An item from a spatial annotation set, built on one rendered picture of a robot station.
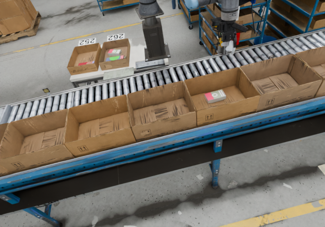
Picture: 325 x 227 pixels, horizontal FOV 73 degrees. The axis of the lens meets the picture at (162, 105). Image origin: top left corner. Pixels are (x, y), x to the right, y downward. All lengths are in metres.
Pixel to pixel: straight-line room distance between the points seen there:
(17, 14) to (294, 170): 5.40
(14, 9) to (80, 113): 4.21
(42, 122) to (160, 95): 0.83
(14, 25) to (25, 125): 4.16
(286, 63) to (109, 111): 1.30
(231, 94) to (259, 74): 0.26
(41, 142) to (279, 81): 1.71
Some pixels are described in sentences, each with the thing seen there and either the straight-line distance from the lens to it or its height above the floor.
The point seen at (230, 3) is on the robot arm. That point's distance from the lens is 1.29.
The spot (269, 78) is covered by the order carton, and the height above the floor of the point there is 0.89.
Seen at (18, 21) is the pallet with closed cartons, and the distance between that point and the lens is 5.67.
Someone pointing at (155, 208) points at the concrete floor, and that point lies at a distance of 2.15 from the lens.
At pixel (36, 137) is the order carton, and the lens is 1.77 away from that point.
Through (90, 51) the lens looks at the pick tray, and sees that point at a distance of 2.65.
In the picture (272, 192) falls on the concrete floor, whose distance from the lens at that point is 2.26.
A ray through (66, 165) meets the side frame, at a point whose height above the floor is 0.91.
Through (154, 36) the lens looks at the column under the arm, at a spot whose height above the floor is 0.99.
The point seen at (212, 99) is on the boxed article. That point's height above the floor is 0.92.
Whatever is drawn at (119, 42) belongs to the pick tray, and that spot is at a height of 0.82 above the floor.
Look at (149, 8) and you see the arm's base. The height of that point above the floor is 1.24.
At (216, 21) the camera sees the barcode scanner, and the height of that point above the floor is 1.08.
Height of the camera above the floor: 2.02
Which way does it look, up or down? 46 degrees down
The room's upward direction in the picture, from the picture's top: 12 degrees counter-clockwise
